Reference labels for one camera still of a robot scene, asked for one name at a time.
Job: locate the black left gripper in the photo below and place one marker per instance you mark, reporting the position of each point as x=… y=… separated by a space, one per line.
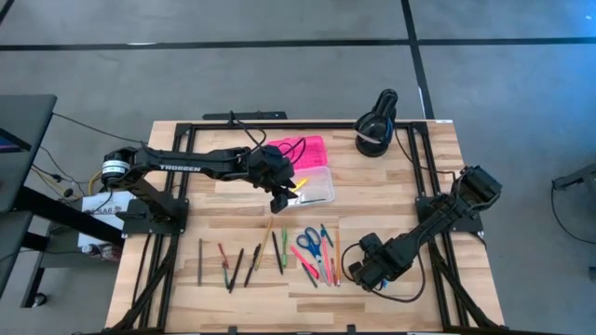
x=274 y=170

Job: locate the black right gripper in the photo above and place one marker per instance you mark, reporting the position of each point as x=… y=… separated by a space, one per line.
x=377 y=265

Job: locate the light blue marker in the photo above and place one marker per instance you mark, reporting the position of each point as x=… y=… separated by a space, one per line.
x=382 y=282

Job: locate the yellow highlighter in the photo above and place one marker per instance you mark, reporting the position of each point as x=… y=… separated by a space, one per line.
x=301 y=183

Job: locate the yellow pencil pink eraser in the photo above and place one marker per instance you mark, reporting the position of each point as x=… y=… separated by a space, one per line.
x=264 y=243

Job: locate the translucent green pen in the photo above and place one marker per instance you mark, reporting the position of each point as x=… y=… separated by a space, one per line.
x=284 y=246

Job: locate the red pen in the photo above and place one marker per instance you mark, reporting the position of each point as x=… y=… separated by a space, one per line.
x=223 y=255
x=333 y=273

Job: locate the teal pen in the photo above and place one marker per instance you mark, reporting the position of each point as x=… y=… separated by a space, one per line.
x=326 y=235

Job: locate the pink highlighter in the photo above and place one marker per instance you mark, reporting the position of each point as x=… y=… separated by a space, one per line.
x=305 y=262

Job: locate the clear pencil box pink lid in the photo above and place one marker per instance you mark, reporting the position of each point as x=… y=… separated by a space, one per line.
x=316 y=153

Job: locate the dark green pen white print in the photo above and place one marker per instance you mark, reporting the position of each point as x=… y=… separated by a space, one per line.
x=309 y=275

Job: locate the grey pencil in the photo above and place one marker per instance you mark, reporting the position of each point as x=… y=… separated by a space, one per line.
x=200 y=260

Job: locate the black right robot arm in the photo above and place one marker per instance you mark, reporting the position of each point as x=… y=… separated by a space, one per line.
x=433 y=218

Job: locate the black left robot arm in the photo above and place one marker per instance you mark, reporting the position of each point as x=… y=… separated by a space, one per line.
x=186 y=166

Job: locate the black tape dispenser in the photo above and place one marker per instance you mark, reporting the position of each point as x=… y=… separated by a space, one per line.
x=372 y=139

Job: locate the white printed paper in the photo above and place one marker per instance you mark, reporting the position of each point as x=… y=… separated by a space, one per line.
x=100 y=207

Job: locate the grey stand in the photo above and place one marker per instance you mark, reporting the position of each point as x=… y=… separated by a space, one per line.
x=584 y=176

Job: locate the black side desk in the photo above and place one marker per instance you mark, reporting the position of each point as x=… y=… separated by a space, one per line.
x=23 y=153

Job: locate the dark grey side desk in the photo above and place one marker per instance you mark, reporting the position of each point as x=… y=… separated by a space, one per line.
x=11 y=251

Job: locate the black metal table frame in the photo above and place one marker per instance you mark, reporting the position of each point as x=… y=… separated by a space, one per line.
x=302 y=125

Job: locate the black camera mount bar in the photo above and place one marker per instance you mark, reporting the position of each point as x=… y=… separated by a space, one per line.
x=251 y=115

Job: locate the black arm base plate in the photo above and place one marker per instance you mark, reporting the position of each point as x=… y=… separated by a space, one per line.
x=139 y=227
x=472 y=225

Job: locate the black desk leg frame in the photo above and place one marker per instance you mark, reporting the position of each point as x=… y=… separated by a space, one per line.
x=70 y=217

